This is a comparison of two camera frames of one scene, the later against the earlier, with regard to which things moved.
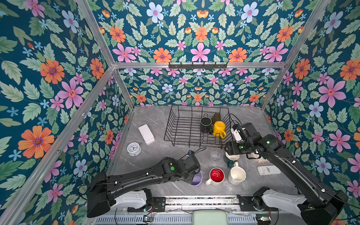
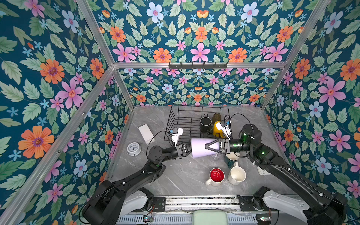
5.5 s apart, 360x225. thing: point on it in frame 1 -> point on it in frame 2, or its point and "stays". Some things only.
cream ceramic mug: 236,175 stays
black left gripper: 190,181 -> 182,150
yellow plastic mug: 219,129 stays
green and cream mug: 231,159 stays
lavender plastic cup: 197,179 -> 198,146
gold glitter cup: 216,117 stays
